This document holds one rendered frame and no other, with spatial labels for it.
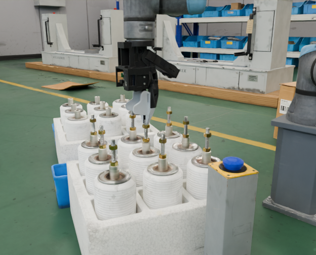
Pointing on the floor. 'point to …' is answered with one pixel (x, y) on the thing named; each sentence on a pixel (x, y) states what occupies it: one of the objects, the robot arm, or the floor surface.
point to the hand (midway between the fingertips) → (148, 118)
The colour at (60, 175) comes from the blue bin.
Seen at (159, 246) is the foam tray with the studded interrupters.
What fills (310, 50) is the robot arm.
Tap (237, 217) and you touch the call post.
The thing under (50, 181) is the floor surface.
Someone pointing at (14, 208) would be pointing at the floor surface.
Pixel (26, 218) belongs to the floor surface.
